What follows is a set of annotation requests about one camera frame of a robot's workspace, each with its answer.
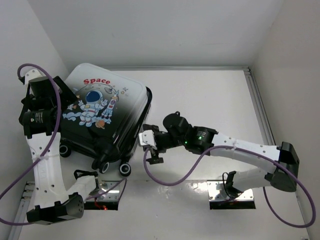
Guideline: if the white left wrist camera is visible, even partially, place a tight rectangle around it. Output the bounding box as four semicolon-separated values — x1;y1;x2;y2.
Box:
19;69;43;85

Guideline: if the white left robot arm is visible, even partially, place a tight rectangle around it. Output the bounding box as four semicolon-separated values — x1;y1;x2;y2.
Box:
19;76;98;225

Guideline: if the metal base plate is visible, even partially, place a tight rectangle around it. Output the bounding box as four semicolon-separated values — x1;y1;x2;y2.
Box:
96;180;124;202
206;180;254;203

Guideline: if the black white kids suitcase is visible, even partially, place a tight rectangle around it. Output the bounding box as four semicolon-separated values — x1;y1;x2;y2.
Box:
59;63;153;177

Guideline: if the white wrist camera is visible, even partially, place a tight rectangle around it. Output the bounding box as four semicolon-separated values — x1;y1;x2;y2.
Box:
19;69;43;85
138;129;156;148

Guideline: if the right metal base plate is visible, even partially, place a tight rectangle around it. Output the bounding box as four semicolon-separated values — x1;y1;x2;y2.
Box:
206;180;254;203

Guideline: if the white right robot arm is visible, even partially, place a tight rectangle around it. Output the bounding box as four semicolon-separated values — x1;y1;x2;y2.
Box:
138;111;300;199

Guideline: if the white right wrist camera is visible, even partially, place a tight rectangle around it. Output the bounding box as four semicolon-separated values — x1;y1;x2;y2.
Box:
138;129;156;148

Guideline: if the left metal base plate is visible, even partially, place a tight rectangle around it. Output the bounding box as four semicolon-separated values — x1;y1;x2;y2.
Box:
96;180;124;202

